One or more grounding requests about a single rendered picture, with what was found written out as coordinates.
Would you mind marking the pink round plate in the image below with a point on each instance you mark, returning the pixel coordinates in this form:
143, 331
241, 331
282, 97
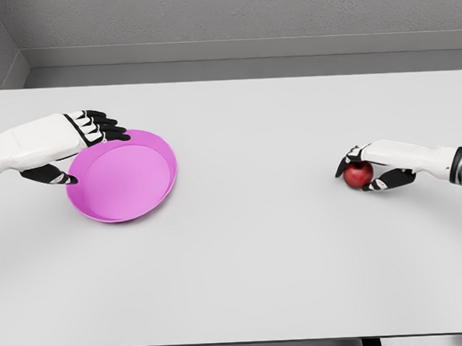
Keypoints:
124, 177

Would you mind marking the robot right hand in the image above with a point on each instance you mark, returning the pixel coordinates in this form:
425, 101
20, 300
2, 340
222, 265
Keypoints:
387, 152

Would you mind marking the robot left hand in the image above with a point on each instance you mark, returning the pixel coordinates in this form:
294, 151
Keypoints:
49, 140

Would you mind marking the red apple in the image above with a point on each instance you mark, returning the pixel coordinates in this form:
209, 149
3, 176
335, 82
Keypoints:
357, 175

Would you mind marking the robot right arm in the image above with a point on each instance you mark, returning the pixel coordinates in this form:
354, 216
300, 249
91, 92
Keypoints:
449, 163

